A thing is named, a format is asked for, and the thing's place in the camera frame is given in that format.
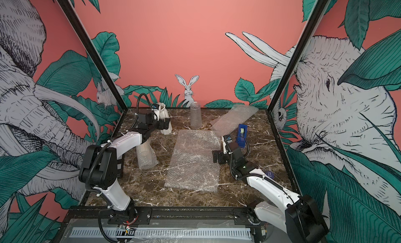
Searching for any bubble wrap pile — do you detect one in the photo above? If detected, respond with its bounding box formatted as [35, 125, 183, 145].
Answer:
[165, 130, 221, 192]

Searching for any clear textured glass vase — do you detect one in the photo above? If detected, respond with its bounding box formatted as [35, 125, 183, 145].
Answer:
[190, 102, 202, 129]

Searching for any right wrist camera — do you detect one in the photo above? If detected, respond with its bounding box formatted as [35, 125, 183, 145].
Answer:
[221, 134, 232, 154]

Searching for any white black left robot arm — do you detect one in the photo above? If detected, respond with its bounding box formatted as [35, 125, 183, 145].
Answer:
[78, 102, 171, 227]

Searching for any black front mounting rail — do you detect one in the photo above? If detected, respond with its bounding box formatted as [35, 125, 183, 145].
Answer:
[67, 206, 317, 226]

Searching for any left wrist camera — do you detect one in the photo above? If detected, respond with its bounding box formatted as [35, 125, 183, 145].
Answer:
[151, 106, 163, 121]

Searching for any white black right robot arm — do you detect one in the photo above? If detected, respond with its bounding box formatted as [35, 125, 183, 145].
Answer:
[213, 136, 329, 243]

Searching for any bubble wrap sheet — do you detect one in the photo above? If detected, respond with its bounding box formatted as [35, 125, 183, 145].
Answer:
[211, 105, 259, 137]
[136, 139, 159, 170]

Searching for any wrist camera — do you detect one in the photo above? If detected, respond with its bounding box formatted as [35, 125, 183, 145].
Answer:
[151, 106, 163, 121]
[221, 134, 232, 154]

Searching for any tall white ribbed vase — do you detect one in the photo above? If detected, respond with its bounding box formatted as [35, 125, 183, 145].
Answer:
[154, 103, 172, 135]

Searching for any white slotted cable duct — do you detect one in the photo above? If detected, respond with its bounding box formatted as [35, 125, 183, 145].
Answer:
[68, 227, 253, 240]

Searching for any blue tape dispenser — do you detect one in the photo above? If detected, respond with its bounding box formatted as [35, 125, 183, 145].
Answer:
[236, 124, 247, 148]

